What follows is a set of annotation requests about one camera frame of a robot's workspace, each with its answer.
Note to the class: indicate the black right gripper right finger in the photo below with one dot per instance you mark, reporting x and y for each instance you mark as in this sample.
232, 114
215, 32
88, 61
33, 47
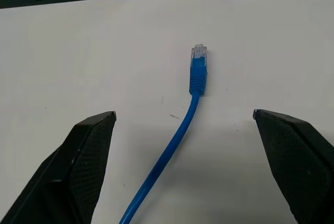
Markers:
295, 161

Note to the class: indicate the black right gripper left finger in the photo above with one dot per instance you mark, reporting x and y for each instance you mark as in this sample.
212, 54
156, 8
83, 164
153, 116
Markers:
68, 171

